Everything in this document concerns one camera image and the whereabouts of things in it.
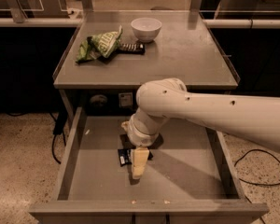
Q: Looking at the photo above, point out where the white ceramic bowl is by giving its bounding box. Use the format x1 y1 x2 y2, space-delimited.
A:
131 18 162 43

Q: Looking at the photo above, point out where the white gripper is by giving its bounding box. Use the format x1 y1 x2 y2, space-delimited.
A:
121 108 169 180

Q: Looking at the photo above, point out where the black cable left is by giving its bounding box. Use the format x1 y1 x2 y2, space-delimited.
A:
6 110 68 165

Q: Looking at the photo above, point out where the grey cabinet with counter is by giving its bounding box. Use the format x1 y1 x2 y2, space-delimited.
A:
54 10 240 115

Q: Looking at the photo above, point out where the dark snack bar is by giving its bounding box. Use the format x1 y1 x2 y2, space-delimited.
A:
117 43 146 54

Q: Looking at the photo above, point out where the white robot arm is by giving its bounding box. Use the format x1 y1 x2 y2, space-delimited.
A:
121 78 280 180

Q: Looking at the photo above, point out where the blue rxbar blueberry bar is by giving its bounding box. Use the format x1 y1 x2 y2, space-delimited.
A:
118 148 153 166

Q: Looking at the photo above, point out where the black floor cable right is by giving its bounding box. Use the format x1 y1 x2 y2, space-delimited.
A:
233 148 280 187

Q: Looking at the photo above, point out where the round grey knob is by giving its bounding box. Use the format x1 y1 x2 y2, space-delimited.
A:
90 94 108 109

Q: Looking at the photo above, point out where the green chip bag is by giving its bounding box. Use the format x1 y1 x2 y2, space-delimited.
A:
76 26 123 63

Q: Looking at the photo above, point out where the open grey top drawer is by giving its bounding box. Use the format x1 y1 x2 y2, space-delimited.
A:
29 108 269 224

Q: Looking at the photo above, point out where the white label sticker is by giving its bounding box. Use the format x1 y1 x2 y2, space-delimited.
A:
119 92 133 107

